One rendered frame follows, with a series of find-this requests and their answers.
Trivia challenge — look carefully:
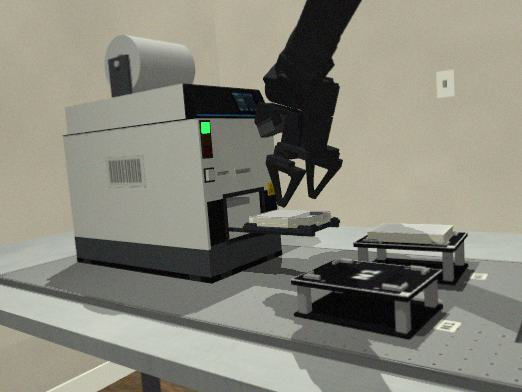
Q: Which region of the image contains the white multi-well plate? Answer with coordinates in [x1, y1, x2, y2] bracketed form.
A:
[366, 223, 455, 244]

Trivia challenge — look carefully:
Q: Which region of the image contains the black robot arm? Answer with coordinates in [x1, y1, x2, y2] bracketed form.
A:
[254, 0, 362, 147]

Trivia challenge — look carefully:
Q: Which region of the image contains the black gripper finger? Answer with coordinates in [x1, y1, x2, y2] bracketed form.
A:
[305, 159, 342, 199]
[266, 159, 306, 208]

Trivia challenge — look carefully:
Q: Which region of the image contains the white label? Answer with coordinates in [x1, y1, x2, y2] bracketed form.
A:
[433, 320, 461, 332]
[469, 273, 487, 280]

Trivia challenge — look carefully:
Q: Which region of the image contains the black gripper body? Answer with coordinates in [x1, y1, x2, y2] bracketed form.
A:
[266, 110, 343, 167]

